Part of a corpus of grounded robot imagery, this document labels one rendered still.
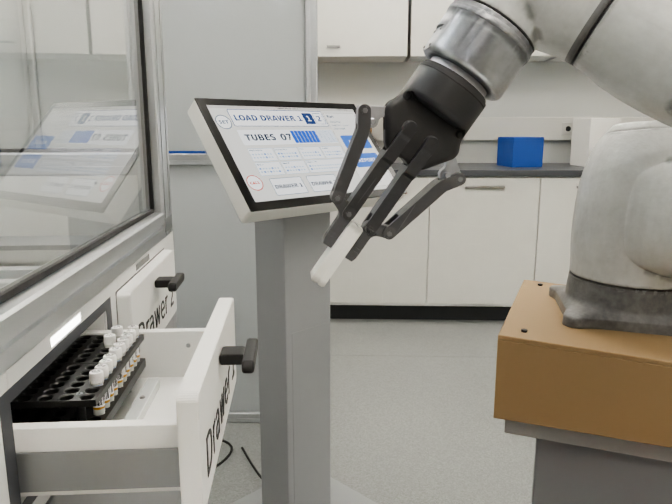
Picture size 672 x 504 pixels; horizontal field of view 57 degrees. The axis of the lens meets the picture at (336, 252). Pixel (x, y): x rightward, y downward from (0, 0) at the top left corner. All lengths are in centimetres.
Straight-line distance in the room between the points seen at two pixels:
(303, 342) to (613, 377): 96
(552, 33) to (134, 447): 50
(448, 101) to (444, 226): 303
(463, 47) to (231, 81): 176
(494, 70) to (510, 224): 309
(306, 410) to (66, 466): 118
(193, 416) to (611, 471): 63
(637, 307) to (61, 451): 70
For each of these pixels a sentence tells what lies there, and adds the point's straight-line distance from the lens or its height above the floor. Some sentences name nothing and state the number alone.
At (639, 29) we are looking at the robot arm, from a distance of 59.
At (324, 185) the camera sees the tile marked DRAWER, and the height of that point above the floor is 100.
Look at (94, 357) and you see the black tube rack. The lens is 70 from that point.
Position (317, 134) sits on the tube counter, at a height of 112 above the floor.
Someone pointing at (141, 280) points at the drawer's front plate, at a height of 93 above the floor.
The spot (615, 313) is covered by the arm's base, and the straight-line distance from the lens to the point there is 91.
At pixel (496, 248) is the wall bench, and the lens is 367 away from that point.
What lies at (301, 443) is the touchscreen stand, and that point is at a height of 31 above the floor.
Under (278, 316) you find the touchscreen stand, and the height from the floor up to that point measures 66.
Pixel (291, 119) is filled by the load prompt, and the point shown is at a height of 115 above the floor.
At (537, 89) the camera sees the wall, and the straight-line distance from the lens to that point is 439.
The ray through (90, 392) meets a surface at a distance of 62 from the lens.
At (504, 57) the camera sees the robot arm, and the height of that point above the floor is 119.
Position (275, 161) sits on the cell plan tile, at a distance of 144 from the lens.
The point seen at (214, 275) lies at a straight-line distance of 237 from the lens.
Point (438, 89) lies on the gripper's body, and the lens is 59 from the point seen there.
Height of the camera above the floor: 113
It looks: 11 degrees down
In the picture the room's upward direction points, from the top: straight up
